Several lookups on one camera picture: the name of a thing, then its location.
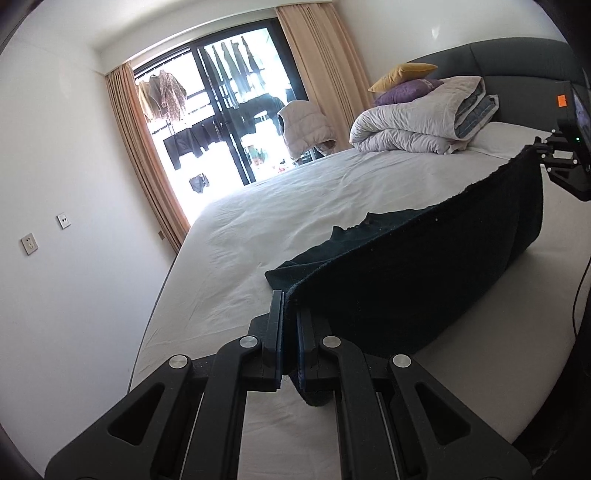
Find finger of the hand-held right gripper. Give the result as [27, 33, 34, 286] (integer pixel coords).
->
[546, 159, 591, 202]
[526, 130, 583, 161]

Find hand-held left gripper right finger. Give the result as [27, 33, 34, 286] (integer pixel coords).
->
[295, 308, 534, 480]

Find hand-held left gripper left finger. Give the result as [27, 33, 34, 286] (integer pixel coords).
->
[44, 290, 286, 480]

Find dark green sweater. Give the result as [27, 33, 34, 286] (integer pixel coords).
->
[264, 147, 544, 407]

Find row of hanging dark clothes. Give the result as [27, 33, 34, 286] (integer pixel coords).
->
[164, 95, 284, 171]

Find flat white pillow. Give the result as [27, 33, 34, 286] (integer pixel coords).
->
[466, 121, 555, 160]

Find bed with white sheet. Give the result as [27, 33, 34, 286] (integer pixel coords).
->
[127, 37, 591, 462]

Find folded white duvet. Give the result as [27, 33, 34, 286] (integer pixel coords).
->
[348, 75, 500, 155]

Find purple pillow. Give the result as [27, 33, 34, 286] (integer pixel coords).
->
[373, 78, 445, 107]

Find yellow pillow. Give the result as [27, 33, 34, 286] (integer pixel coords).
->
[368, 62, 438, 93]

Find dark chair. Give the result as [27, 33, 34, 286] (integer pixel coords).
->
[295, 145, 325, 164]

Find black framed sliding glass door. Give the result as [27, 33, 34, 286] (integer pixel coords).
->
[131, 17, 310, 227]

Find beige puffer jacket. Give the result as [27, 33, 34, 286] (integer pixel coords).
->
[277, 99, 338, 162]

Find beige curtain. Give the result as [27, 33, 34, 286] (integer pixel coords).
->
[276, 2, 370, 153]
[105, 62, 192, 254]

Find hanging patterned brown shirts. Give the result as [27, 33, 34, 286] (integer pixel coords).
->
[137, 69, 188, 123]

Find black cable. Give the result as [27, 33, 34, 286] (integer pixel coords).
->
[573, 261, 591, 337]

